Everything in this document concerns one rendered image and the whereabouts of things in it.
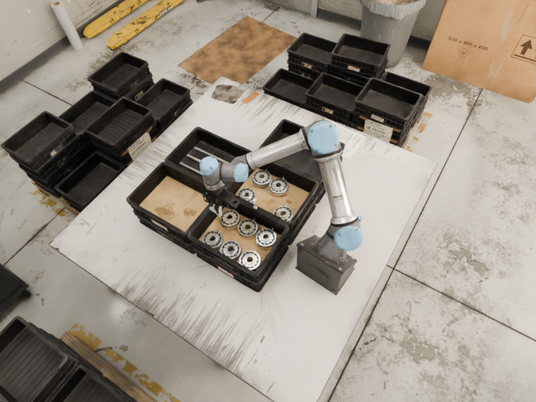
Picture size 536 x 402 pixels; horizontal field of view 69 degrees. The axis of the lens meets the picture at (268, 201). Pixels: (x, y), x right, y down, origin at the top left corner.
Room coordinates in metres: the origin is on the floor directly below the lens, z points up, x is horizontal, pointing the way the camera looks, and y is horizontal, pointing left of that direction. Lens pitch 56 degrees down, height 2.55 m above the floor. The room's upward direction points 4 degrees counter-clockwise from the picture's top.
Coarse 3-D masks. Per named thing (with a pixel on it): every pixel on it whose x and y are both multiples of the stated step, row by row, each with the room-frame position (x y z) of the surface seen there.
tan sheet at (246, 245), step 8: (224, 208) 1.13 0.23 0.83; (240, 216) 1.07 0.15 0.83; (216, 224) 1.03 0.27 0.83; (224, 232) 0.98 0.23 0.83; (232, 232) 0.98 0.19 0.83; (200, 240) 0.95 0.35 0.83; (224, 240) 0.94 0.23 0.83; (240, 240) 0.93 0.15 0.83; (248, 240) 0.93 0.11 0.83; (248, 248) 0.88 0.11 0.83; (256, 248) 0.88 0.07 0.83; (264, 256) 0.83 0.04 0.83
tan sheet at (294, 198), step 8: (256, 168) 1.38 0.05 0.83; (272, 176) 1.31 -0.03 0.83; (248, 184) 1.27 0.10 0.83; (288, 184) 1.25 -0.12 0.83; (256, 192) 1.21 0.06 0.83; (264, 192) 1.21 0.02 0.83; (288, 192) 1.20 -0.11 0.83; (296, 192) 1.19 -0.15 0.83; (304, 192) 1.19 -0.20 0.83; (256, 200) 1.16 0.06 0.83; (264, 200) 1.16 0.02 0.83; (272, 200) 1.15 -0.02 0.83; (280, 200) 1.15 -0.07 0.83; (288, 200) 1.15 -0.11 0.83; (296, 200) 1.14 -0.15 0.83; (304, 200) 1.14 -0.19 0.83; (264, 208) 1.11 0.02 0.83; (272, 208) 1.10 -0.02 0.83; (296, 208) 1.09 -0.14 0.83
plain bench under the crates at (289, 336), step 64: (192, 128) 1.85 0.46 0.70; (256, 128) 1.81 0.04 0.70; (128, 192) 1.37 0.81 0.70; (384, 192) 1.24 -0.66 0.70; (128, 256) 0.95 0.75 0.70; (192, 256) 0.93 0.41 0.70; (384, 256) 0.85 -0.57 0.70; (192, 320) 0.59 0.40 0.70; (256, 320) 0.57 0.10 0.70; (320, 320) 0.55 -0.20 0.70; (256, 384) 0.29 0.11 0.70; (320, 384) 0.27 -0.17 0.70
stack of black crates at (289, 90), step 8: (280, 72) 2.80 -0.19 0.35; (288, 72) 2.77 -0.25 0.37; (272, 80) 2.70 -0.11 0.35; (280, 80) 2.79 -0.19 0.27; (288, 80) 2.77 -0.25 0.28; (296, 80) 2.72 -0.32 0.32; (304, 80) 2.68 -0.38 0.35; (312, 80) 2.64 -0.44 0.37; (264, 88) 2.58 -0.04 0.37; (272, 88) 2.69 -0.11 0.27; (280, 88) 2.69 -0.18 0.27; (288, 88) 2.68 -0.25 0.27; (296, 88) 2.68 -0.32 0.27; (304, 88) 2.67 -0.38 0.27; (272, 96) 2.54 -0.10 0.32; (280, 96) 2.48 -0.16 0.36; (288, 96) 2.58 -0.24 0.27; (296, 96) 2.57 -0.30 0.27; (304, 96) 2.57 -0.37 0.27; (296, 104) 2.40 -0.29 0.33; (304, 104) 2.37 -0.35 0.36
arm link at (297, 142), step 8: (304, 128) 1.17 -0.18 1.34; (288, 136) 1.16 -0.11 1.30; (296, 136) 1.14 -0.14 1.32; (304, 136) 1.13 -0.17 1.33; (272, 144) 1.14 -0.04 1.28; (280, 144) 1.13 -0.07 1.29; (288, 144) 1.12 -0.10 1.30; (296, 144) 1.11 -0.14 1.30; (304, 144) 1.11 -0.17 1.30; (256, 152) 1.12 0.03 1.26; (264, 152) 1.11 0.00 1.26; (272, 152) 1.10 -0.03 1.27; (280, 152) 1.10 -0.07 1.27; (288, 152) 1.10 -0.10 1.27; (232, 160) 1.14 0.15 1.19; (240, 160) 1.09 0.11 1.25; (248, 160) 1.10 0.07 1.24; (256, 160) 1.09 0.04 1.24; (264, 160) 1.09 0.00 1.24; (272, 160) 1.09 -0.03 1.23; (248, 168) 1.08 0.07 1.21
